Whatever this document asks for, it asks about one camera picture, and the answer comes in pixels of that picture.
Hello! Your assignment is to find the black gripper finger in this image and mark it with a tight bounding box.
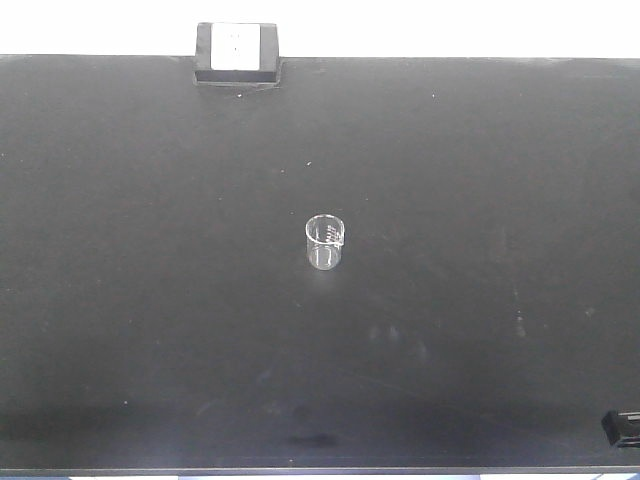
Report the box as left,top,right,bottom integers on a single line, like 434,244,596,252
601,411,640,448

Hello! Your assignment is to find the clear glass beaker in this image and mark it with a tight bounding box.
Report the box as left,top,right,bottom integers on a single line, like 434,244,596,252
305,214,346,271

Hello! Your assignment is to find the black power outlet box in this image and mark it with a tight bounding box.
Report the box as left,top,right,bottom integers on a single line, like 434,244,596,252
194,22,280,85

